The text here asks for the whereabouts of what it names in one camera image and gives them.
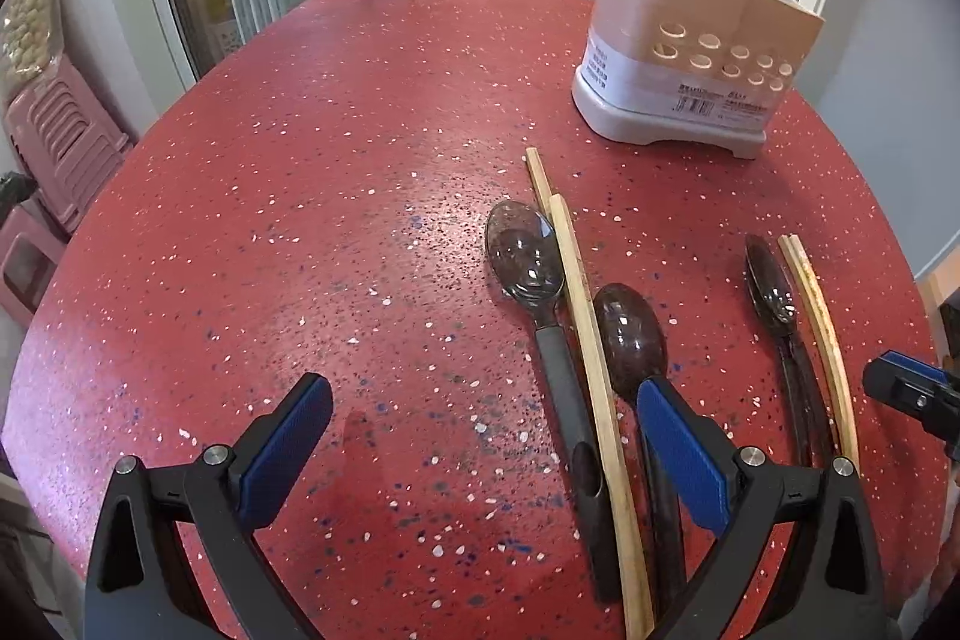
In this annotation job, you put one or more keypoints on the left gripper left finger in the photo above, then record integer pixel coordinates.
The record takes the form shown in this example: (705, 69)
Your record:
(140, 583)

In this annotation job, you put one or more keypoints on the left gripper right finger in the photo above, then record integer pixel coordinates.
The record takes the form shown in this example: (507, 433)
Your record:
(829, 583)

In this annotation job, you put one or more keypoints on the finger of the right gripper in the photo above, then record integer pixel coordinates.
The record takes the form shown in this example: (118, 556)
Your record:
(919, 390)

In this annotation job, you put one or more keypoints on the dark slim spoon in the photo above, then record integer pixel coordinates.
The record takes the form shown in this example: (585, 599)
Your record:
(773, 301)

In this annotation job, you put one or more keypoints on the dark spoon grey handle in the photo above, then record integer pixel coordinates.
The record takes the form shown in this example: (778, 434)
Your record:
(523, 253)

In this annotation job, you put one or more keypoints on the pink stool lower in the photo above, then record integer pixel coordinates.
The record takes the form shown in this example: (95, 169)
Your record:
(30, 254)

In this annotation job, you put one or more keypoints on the pink utensil holder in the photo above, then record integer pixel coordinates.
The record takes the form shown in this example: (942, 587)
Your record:
(701, 71)

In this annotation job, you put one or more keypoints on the pink plastic stool stack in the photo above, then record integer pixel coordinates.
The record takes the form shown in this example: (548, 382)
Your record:
(67, 141)

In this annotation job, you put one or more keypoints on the bag of round snacks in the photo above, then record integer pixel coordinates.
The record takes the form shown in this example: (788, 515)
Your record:
(31, 38)

